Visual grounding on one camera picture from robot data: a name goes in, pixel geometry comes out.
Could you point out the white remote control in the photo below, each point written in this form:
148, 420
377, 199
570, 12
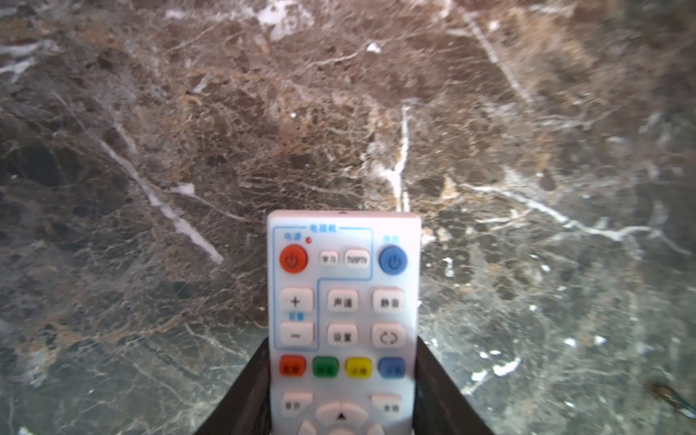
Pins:
343, 293

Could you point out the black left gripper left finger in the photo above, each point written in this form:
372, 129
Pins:
245, 409

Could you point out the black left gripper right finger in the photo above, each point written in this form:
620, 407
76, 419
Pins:
440, 407

